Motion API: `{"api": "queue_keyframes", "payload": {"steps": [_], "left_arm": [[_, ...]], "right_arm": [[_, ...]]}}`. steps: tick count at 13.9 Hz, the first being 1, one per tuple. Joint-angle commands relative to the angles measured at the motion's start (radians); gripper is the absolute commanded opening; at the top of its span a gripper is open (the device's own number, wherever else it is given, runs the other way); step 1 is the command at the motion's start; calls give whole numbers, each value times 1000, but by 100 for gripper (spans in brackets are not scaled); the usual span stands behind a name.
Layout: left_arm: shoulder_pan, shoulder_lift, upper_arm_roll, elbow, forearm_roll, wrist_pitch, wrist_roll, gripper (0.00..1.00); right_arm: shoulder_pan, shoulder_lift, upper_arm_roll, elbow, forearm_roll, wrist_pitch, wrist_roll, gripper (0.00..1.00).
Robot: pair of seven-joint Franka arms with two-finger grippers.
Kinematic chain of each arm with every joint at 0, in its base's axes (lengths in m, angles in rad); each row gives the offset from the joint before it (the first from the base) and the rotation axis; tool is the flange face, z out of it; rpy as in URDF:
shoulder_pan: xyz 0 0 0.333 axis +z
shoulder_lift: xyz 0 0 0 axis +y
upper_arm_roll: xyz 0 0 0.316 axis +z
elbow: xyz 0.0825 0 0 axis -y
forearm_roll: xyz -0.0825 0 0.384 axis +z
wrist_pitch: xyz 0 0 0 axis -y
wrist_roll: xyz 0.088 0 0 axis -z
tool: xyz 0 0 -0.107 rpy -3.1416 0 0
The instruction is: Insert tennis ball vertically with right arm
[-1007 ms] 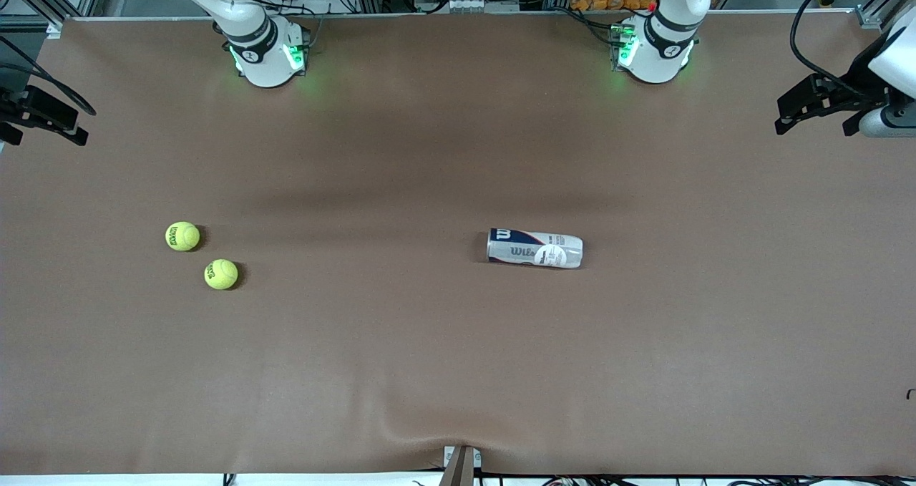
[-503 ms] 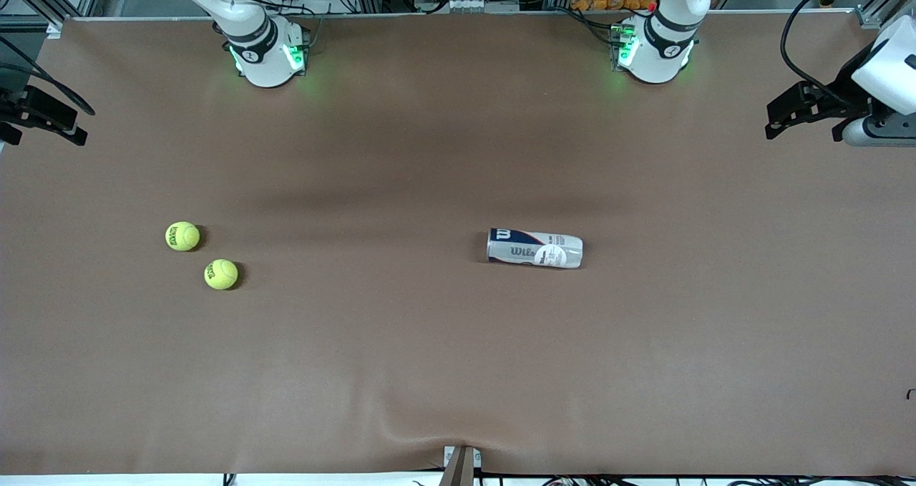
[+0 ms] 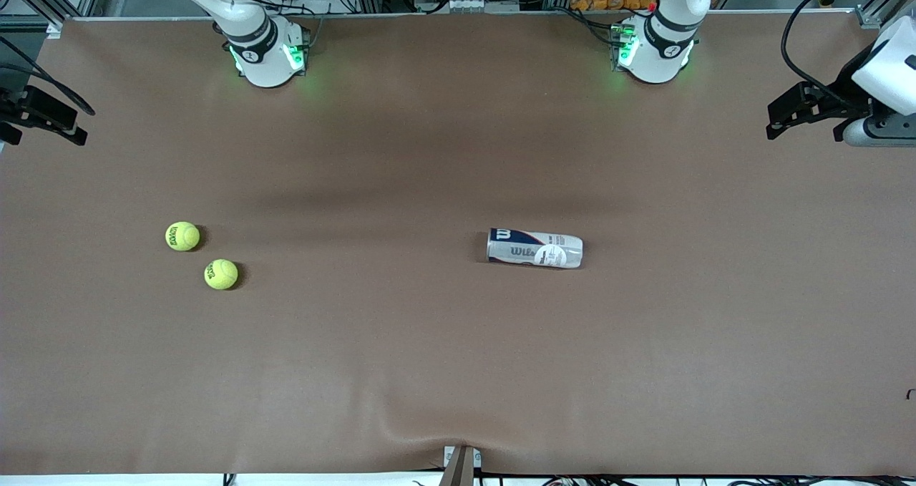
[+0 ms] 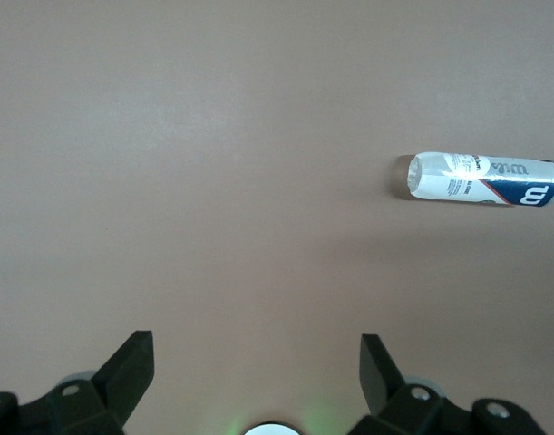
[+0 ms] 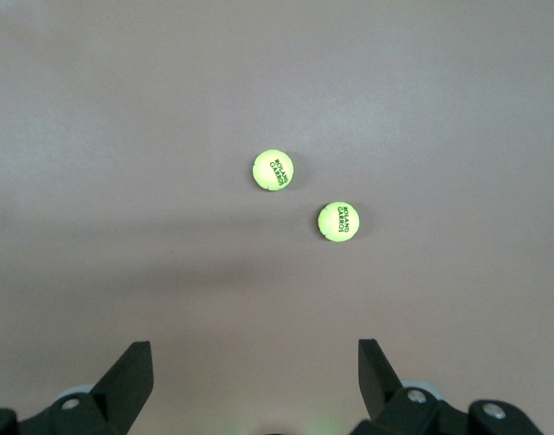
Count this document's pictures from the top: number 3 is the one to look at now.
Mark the yellow tennis ball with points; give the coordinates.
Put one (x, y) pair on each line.
(221, 274)
(182, 236)

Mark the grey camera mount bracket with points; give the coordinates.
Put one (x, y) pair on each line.
(461, 464)

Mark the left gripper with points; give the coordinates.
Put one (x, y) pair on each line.
(841, 94)

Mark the white connector strip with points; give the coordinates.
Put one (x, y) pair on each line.
(472, 3)

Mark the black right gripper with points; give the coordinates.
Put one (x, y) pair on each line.
(16, 104)

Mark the clear Wilson tennis ball can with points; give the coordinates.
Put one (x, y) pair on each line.
(533, 248)

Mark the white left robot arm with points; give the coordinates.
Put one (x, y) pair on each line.
(655, 56)

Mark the brown table mat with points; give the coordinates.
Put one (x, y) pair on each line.
(429, 343)

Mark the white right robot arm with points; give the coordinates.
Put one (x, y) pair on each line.
(265, 56)

